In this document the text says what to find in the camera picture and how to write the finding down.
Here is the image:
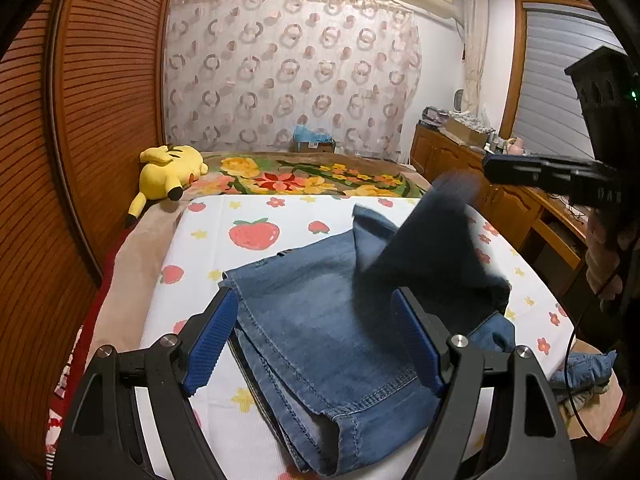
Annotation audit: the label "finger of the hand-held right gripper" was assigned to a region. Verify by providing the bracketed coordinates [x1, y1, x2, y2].
[482, 152, 596, 196]

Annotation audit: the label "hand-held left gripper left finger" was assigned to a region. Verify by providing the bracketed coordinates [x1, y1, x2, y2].
[52, 287, 241, 480]

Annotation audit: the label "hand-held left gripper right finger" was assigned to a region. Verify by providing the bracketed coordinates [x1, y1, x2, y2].
[391, 287, 573, 480]

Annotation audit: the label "blue denim pants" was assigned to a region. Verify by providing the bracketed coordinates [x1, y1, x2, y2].
[220, 170, 518, 476]

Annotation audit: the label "person's right hand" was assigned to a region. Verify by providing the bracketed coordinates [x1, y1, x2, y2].
[584, 207, 626, 316]

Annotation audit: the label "wooden cabinet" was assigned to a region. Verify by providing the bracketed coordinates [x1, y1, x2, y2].
[410, 122, 601, 301]

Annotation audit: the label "open cardboard box with jars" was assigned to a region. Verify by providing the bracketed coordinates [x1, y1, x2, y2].
[445, 115, 493, 147]

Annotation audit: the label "white strawberry print sheet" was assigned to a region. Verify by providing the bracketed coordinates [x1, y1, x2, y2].
[140, 194, 571, 480]

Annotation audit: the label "beige side curtain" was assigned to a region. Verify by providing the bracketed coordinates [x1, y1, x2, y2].
[460, 0, 488, 116]

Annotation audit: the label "light blue denim garment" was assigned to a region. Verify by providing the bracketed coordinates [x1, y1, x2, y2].
[550, 347, 618, 403]

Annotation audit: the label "red patterned bedding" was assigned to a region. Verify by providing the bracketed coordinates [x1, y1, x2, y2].
[45, 330, 101, 480]

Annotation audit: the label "yellow plush toy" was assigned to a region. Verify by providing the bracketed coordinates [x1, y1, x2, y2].
[125, 144, 209, 226]

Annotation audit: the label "floral plush blanket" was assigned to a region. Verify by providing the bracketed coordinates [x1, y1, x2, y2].
[95, 152, 431, 361]

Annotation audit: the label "blue packet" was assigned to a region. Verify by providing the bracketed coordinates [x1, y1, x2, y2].
[292, 124, 333, 145]

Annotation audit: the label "wooden louvred wardrobe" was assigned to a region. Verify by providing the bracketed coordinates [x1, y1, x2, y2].
[0, 0, 178, 480]

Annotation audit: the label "wooden window frame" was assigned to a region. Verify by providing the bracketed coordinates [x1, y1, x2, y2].
[500, 0, 611, 136]

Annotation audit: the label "black cable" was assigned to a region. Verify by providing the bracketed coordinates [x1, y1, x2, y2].
[567, 260, 626, 441]

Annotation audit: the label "sheer ring-pattern curtain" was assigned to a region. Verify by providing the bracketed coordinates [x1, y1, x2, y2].
[165, 0, 423, 158]

